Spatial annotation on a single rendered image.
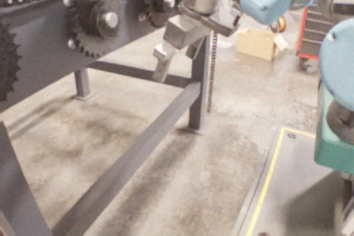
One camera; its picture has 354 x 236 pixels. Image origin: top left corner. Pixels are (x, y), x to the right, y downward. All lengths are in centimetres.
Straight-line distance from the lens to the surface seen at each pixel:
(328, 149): 50
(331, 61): 34
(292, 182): 98
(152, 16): 80
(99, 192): 87
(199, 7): 52
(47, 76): 58
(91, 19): 56
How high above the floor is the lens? 97
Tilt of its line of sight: 30 degrees down
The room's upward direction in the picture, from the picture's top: 2 degrees clockwise
